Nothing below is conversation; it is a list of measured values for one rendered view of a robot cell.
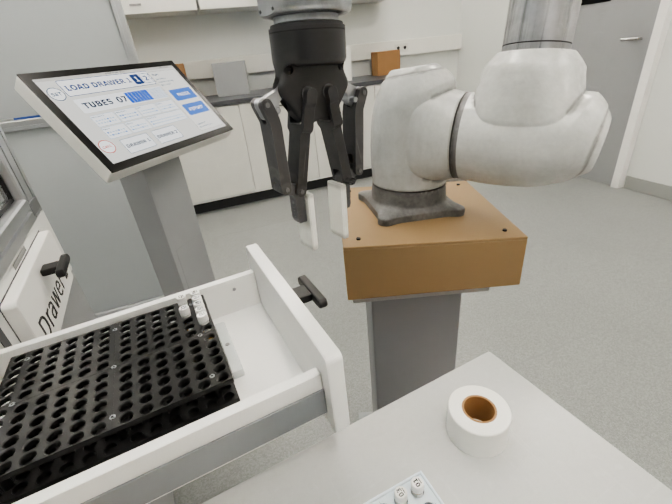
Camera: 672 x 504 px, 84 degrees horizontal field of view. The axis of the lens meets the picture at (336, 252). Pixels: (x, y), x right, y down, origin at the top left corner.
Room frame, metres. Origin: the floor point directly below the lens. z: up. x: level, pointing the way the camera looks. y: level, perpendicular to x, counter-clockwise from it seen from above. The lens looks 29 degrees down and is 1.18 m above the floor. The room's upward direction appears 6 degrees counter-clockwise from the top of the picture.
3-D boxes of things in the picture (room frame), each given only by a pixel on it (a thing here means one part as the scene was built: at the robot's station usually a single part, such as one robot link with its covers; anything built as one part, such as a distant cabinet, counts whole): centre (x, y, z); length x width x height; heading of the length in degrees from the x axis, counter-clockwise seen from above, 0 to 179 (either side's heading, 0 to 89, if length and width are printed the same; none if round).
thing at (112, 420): (0.31, 0.25, 0.87); 0.22 x 0.18 x 0.06; 115
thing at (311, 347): (0.39, 0.07, 0.87); 0.29 x 0.02 x 0.11; 25
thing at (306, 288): (0.40, 0.05, 0.91); 0.07 x 0.04 x 0.01; 25
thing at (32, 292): (0.55, 0.49, 0.87); 0.29 x 0.02 x 0.11; 25
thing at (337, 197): (0.43, -0.01, 1.01); 0.03 x 0.01 x 0.07; 34
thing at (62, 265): (0.56, 0.47, 0.91); 0.07 x 0.04 x 0.01; 25
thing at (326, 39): (0.42, 0.01, 1.16); 0.08 x 0.07 x 0.09; 124
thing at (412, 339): (0.76, -0.17, 0.38); 0.30 x 0.30 x 0.76; 89
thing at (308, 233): (0.41, 0.03, 1.01); 0.03 x 0.01 x 0.07; 34
